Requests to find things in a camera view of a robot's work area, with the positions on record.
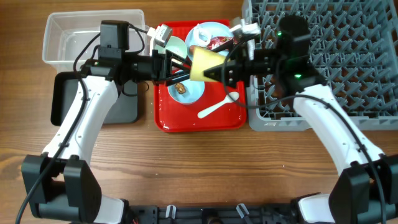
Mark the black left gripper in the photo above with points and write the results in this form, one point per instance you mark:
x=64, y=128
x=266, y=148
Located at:
x=158, y=64

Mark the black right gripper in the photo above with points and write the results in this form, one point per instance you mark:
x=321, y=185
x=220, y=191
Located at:
x=239, y=69

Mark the green bowl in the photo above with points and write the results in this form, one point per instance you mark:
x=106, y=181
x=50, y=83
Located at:
x=175, y=45

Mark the yellow cup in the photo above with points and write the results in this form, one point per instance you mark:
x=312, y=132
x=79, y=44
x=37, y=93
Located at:
x=202, y=60

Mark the light blue bowl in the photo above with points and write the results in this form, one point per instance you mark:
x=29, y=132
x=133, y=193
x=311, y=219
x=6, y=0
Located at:
x=195, y=90

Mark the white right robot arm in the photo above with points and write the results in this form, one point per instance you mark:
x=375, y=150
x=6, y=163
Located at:
x=366, y=189

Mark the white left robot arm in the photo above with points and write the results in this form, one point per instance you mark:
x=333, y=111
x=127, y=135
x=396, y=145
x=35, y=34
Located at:
x=59, y=182

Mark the grey dishwasher rack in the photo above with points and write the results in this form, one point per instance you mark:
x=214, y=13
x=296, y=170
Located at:
x=353, y=46

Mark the brown food scrap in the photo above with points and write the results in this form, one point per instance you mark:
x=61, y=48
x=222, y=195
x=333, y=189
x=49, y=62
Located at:
x=180, y=88

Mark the red snack wrapper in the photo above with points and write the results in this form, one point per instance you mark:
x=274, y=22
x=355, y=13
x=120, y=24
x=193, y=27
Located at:
x=218, y=41

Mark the carrot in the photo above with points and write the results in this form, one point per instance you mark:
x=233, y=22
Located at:
x=193, y=48

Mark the light blue plate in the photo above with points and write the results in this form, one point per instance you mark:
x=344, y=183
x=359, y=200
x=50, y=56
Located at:
x=202, y=33

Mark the white plastic spoon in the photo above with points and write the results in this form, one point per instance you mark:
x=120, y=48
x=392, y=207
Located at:
x=229, y=98

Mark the black tray bin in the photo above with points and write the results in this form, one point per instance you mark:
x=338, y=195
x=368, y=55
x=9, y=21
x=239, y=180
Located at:
x=124, y=111

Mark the clear plastic bin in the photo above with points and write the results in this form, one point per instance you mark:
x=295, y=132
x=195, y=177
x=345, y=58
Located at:
x=66, y=33

